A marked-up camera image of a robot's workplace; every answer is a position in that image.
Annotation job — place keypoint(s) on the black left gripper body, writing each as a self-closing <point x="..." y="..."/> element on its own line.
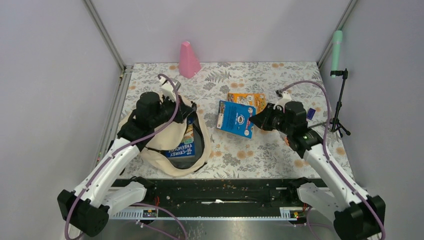
<point x="179" y="115"/>

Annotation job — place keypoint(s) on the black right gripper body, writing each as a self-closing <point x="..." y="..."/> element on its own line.
<point x="275" y="119"/>

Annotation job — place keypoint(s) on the orange paperback book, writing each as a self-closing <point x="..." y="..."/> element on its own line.
<point x="257" y="100"/>

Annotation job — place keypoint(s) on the light blue paperback book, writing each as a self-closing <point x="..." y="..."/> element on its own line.
<point x="234" y="118"/>

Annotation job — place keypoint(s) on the beige canvas backpack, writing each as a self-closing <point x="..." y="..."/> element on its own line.
<point x="149" y="117"/>

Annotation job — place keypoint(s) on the dark blue treehouse book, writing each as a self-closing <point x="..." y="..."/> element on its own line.
<point x="187" y="146"/>

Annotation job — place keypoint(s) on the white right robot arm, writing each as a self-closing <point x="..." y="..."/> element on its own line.
<point x="355" y="214"/>

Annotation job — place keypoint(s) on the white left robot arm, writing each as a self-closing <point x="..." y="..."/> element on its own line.
<point x="89" y="206"/>

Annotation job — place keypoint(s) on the orange highlighter pen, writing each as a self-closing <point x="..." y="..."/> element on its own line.
<point x="286" y="141"/>

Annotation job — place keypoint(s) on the purple toy brick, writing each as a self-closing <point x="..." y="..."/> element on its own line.
<point x="310" y="113"/>

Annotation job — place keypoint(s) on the pink cone block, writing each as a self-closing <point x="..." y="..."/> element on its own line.
<point x="189" y="65"/>

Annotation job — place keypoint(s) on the black tripod stand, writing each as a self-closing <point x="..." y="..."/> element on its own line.
<point x="336" y="125"/>

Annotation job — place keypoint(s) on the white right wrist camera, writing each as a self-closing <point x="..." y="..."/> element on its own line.
<point x="285" y="97"/>

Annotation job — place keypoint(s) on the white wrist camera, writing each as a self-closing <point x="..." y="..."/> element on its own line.
<point x="167" y="89"/>
<point x="285" y="97"/>

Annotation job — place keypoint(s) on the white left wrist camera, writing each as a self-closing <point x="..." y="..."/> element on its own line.
<point x="167" y="89"/>

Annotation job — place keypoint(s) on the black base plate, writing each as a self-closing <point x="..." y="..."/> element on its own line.
<point x="176" y="192"/>

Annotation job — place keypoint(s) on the aluminium cable duct rail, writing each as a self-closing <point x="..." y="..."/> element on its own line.
<point x="263" y="214"/>

